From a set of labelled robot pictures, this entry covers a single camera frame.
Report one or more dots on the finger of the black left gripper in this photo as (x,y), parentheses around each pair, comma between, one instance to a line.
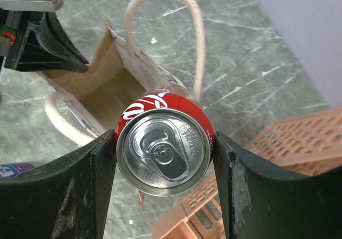
(36,42)

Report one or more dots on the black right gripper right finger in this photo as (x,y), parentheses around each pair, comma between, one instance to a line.
(260,199)

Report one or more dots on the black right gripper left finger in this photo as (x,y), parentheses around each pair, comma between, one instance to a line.
(65,198)

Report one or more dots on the purple soda can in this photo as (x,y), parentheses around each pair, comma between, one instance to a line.
(12,170)

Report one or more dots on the canvas jute cat-print bag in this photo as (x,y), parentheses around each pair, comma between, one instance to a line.
(84,105)

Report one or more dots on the red cola can front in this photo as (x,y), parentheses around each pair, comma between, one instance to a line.
(164,142)

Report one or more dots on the orange plastic file organizer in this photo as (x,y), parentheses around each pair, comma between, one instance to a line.
(309,145)

